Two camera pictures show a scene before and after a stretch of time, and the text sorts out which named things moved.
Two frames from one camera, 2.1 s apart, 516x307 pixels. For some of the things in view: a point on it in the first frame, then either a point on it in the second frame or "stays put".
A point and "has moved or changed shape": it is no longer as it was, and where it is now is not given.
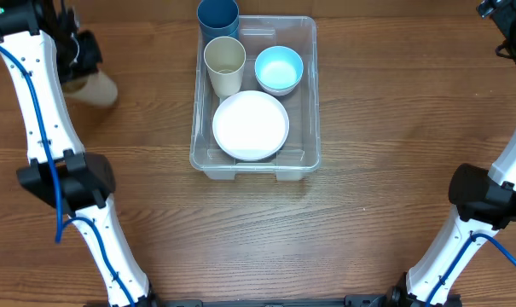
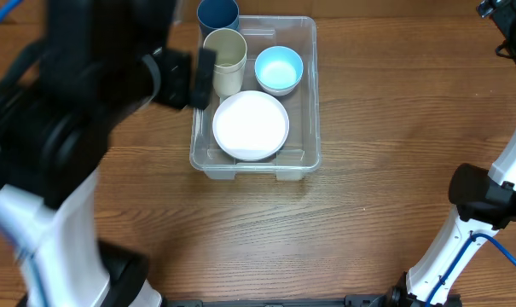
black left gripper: x=89 y=39 -> x=179 y=87
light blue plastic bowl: x=278 y=70 stays put
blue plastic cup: x=217 y=19 stays put
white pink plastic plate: x=251 y=125 stays put
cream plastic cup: x=95 y=89 has moved or changed shape
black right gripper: x=500 y=11 stays put
